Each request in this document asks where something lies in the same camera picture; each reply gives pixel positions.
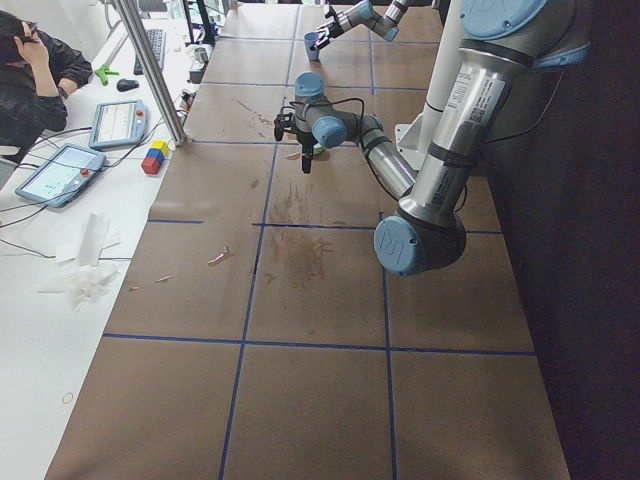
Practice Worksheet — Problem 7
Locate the aluminium frame post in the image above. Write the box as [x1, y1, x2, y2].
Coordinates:
[114, 0, 187, 147]

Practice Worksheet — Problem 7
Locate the small metal can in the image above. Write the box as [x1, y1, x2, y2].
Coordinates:
[194, 47, 209, 64]

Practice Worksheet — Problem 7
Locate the white mast base plate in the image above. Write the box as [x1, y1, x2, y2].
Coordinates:
[394, 115, 424, 169]

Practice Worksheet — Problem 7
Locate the blue plastic cup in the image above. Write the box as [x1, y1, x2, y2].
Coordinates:
[304, 31, 320, 62]

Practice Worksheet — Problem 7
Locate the blue block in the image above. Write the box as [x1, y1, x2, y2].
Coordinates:
[145, 148, 165, 164]

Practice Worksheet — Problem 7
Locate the white camera mast pole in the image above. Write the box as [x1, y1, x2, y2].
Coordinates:
[425, 0, 464, 112]

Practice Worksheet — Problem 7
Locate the blue teach pendant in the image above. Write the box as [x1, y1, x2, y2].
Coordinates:
[88, 100, 148, 151]
[15, 143, 106, 208]

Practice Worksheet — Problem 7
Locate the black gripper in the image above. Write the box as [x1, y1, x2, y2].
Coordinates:
[314, 15, 348, 50]
[296, 132, 316, 174]

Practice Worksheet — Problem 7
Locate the green plastic tool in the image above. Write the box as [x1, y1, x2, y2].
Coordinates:
[94, 64, 119, 86]

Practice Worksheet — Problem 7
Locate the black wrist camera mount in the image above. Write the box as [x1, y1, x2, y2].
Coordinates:
[273, 113, 295, 142]

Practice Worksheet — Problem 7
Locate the crumpled white tissue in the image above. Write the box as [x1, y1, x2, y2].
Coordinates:
[37, 263, 119, 309]

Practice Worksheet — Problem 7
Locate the far blue teach pendant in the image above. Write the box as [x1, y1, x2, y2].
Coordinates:
[88, 100, 148, 151]

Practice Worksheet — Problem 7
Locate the black keyboard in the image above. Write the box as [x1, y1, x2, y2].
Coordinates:
[133, 28, 166, 76]

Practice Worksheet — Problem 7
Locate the yellow block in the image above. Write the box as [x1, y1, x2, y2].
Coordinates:
[149, 140, 170, 157]

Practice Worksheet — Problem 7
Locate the near blue teach pendant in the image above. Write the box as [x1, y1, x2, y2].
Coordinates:
[15, 143, 106, 208]

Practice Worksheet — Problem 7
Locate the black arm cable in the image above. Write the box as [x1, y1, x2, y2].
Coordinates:
[279, 97, 366, 126]

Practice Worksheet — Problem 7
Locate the person in dark jacket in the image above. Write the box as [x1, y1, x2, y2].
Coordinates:
[1, 11, 93, 164]

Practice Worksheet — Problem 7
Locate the folded white tissue sheet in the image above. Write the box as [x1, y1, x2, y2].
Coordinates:
[54, 213, 120, 266]

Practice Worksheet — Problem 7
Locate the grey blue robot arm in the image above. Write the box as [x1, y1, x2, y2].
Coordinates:
[274, 1, 592, 276]
[311, 0, 413, 51]

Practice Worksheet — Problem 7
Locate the black computer mouse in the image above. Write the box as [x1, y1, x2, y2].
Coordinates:
[116, 79, 139, 92]

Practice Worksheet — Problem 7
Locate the red block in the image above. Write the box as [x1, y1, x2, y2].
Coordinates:
[141, 156, 162, 175]

